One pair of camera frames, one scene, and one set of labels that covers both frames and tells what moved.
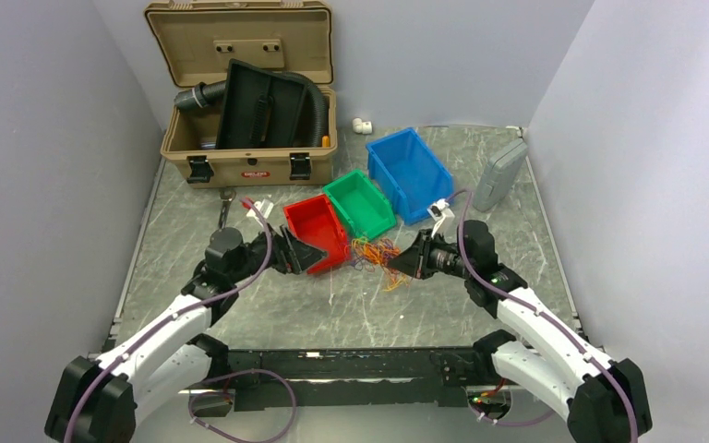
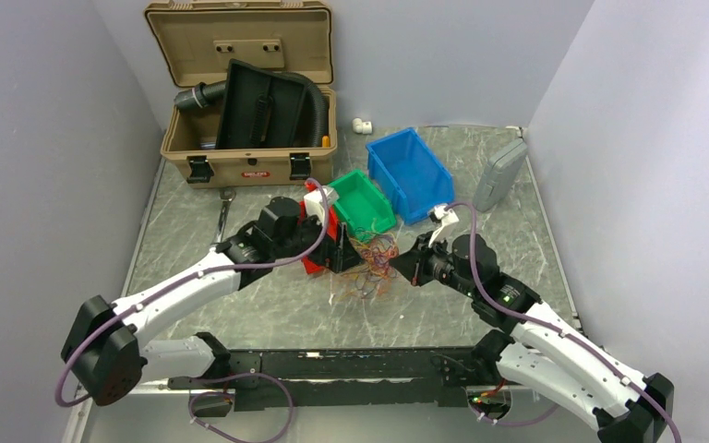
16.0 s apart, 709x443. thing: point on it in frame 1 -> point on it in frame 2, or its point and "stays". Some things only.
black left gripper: (292, 255) -> (339, 256)
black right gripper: (414, 261) stays
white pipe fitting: (362, 127) stays
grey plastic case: (499, 175) stays
